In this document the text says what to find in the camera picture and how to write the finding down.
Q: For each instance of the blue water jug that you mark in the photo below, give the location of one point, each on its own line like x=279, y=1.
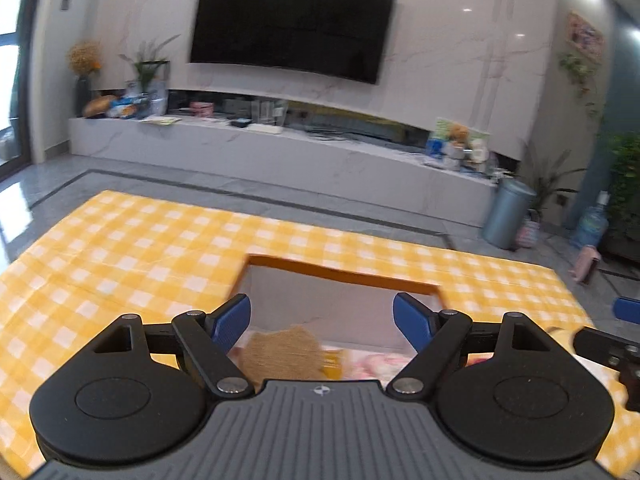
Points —
x=592, y=224

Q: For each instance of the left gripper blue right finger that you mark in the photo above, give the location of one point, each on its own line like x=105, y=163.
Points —
x=437, y=337

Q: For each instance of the bushy green potted plant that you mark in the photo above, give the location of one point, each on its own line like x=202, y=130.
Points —
x=623, y=206

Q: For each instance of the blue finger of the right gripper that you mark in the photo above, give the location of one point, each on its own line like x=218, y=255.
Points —
x=627, y=310

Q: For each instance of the hanging ivy plant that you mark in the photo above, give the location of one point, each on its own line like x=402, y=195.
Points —
x=581, y=74

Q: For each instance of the dried yellow flowers vase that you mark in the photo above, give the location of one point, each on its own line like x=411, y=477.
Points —
x=83, y=59

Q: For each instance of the black wall television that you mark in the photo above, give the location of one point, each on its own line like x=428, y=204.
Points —
x=338, y=38

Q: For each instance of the round paper fan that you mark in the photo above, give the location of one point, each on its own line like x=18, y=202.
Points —
x=479, y=151

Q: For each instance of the green illustrated card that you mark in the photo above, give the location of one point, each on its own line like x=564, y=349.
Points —
x=441, y=130

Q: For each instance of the green plant in glass vase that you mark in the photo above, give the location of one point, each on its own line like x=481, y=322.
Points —
x=146, y=63

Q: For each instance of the pink space heater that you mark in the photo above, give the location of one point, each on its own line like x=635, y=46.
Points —
x=586, y=263

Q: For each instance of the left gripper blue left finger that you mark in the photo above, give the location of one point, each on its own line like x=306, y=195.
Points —
x=204, y=342

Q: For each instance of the pink white knitted hat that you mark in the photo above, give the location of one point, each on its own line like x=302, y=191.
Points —
x=376, y=366

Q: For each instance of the yellow microfiber cloth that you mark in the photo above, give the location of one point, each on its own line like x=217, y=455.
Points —
x=335, y=364

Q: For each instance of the brown flower sponge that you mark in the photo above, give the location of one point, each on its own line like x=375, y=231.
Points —
x=292, y=354

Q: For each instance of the orange white storage box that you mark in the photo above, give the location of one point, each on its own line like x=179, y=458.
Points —
x=343, y=309

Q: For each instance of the tall green floor plant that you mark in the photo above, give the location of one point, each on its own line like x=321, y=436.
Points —
x=544, y=177

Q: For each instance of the grey blue trash can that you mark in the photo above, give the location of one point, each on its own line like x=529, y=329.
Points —
x=507, y=213

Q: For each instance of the white marble tv console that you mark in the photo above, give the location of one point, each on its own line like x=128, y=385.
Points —
x=346, y=169

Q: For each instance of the yellow checkered tablecloth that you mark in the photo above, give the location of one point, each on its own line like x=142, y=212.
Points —
x=91, y=387

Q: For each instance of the pastel woven basket bag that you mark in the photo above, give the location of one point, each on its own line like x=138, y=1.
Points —
x=528, y=234

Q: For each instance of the white wifi router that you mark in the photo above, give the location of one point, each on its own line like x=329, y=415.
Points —
x=267, y=116

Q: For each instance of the teddy bear bouquet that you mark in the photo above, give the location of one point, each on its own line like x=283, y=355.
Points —
x=454, y=149

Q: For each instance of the framed wall picture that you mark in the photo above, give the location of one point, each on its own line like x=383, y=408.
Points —
x=585, y=38

